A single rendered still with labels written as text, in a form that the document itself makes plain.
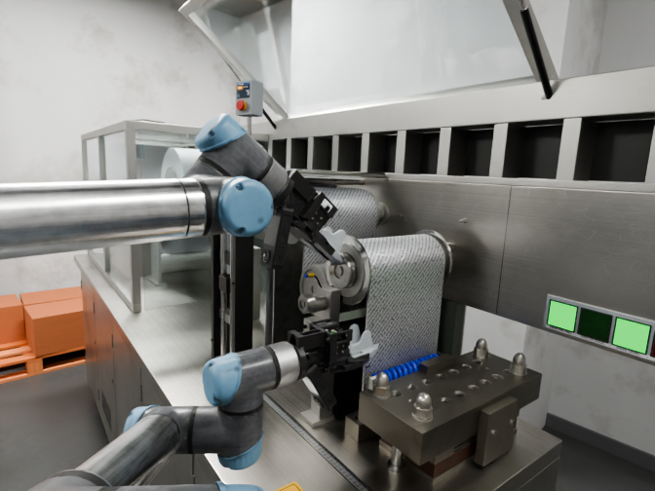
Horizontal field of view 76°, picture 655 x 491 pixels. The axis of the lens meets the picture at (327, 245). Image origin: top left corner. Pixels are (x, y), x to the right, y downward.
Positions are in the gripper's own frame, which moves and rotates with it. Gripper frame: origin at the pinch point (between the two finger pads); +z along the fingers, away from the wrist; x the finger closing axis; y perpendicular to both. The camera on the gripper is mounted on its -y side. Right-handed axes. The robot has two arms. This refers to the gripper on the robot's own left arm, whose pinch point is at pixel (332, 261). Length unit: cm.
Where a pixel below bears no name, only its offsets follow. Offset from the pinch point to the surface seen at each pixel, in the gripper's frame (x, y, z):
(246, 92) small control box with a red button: 53, 35, -21
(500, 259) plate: -14.6, 23.5, 28.6
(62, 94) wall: 354, 46, -58
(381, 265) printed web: -5.8, 4.8, 6.6
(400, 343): -5.9, -4.8, 23.7
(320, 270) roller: 9.8, -0.9, 5.8
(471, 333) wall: 58, 40, 149
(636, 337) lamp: -43, 16, 34
